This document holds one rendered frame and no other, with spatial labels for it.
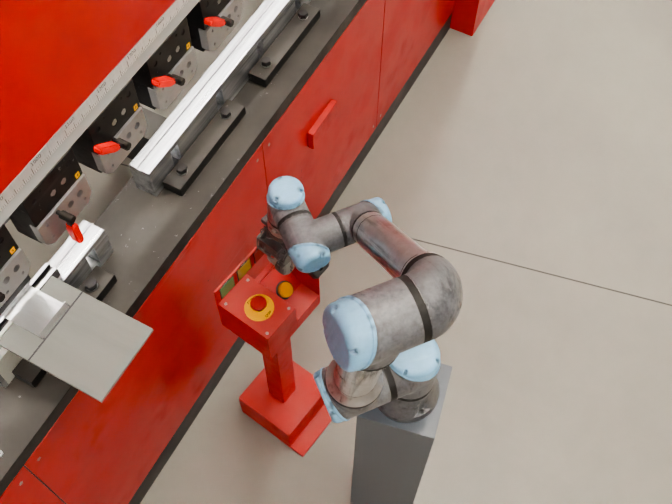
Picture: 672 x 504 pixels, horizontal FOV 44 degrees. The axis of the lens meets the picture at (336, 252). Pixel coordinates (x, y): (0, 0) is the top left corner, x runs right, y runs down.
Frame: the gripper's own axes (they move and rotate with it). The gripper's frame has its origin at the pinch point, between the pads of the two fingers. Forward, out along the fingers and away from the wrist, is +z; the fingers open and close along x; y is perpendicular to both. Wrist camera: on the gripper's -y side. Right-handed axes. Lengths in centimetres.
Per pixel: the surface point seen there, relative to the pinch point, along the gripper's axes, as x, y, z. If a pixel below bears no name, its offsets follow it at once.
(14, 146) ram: 33, 37, -54
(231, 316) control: 15.1, 5.6, 8.0
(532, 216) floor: -106, -31, 81
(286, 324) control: 8.3, -5.9, 8.3
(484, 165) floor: -115, -5, 84
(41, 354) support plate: 52, 23, -14
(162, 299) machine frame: 21.5, 22.1, 10.1
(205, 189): -4.0, 29.8, -1.0
